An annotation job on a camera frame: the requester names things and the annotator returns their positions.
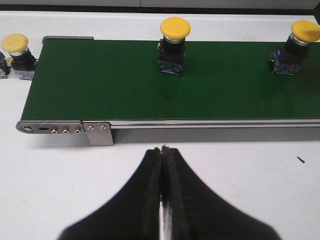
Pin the aluminium conveyor frame rail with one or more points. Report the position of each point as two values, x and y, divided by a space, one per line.
175 125

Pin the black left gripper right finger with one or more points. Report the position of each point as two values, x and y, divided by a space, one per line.
192 211

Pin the grey stone counter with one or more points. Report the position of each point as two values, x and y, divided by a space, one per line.
238 7

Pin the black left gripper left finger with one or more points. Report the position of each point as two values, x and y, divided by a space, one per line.
132 214

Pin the dark red mushroom push button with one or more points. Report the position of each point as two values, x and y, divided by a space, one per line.
5 67

